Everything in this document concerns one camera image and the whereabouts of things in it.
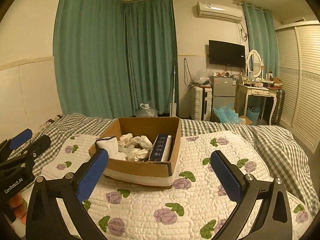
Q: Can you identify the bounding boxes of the cream socks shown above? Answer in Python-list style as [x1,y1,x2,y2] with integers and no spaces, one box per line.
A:
[118,133,153,162]

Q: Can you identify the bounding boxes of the silver navy tissue pack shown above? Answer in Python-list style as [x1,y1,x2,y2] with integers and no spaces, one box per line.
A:
[149,134,172,163]

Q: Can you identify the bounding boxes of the white sock navy trim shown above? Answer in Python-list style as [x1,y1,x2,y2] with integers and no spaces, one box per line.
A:
[95,136,126,160]

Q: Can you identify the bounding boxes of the blue plastic basket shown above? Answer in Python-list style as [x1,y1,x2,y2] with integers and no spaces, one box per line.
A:
[246,107,260,125]

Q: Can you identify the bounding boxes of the brown cardboard box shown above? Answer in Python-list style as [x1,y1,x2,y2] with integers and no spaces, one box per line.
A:
[88,117,181,187]

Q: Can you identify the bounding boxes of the box of blue bottles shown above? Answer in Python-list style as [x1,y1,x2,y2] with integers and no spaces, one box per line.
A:
[210,106,253,125]

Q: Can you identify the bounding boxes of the clear water jug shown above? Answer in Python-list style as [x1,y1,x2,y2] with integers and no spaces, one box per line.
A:
[136,103,158,118]

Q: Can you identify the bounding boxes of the teal window curtain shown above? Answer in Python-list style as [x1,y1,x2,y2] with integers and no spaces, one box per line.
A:
[53,0,177,118]

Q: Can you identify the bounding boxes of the white dressing table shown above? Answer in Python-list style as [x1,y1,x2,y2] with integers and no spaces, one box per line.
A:
[234,76,285,125]

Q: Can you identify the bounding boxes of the small silver refrigerator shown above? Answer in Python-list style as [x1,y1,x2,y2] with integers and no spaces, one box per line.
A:
[211,76,236,109]

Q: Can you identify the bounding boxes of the white hard suitcase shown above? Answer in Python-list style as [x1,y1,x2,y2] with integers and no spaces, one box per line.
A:
[190,86,212,121]

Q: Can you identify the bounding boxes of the white oval vanity mirror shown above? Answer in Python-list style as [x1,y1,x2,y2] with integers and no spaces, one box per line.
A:
[246,49,263,79]

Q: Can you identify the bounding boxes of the white louvered wardrobe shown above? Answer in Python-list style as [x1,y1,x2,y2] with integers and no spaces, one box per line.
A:
[276,21,319,153]

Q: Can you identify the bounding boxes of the teal corner curtain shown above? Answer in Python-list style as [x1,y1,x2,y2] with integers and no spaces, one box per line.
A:
[242,3,279,77]

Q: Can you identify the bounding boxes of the white air conditioner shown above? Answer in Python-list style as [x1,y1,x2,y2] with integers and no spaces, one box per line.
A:
[197,2,243,23]

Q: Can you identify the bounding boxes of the black wall television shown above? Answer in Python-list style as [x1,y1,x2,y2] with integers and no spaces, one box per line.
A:
[209,40,246,68]

